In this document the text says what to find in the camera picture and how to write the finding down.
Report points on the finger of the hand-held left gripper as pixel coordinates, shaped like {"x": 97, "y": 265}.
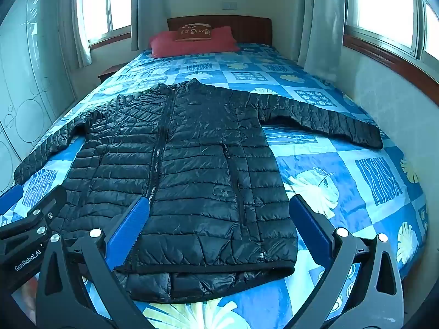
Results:
{"x": 51, "y": 200}
{"x": 10, "y": 197}

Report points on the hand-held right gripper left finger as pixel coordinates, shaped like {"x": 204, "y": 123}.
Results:
{"x": 137, "y": 219}

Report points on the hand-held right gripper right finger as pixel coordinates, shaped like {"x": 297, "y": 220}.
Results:
{"x": 308, "y": 224}

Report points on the black puffer jacket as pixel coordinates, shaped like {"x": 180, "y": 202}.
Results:
{"x": 205, "y": 161}

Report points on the blue patterned bed sheet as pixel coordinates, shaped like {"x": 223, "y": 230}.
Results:
{"x": 343, "y": 178}

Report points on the wardrobe with patterned glass doors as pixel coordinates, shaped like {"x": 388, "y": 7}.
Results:
{"x": 31, "y": 75}

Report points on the wooden nightstand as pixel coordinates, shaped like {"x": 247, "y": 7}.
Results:
{"x": 109, "y": 72}

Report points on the red pillow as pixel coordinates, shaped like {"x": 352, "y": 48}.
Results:
{"x": 164, "y": 45}

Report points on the narrow grey curtain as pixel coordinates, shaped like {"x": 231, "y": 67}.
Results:
{"x": 80, "y": 24}

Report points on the long wooden window sill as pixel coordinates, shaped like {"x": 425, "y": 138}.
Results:
{"x": 387, "y": 56}

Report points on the brown printed cushion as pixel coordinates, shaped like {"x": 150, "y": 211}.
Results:
{"x": 193, "y": 32}

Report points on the wooden headboard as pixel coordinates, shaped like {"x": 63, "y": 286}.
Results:
{"x": 248, "y": 27}

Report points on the wide window with white frame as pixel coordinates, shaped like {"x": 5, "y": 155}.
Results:
{"x": 384, "y": 3}

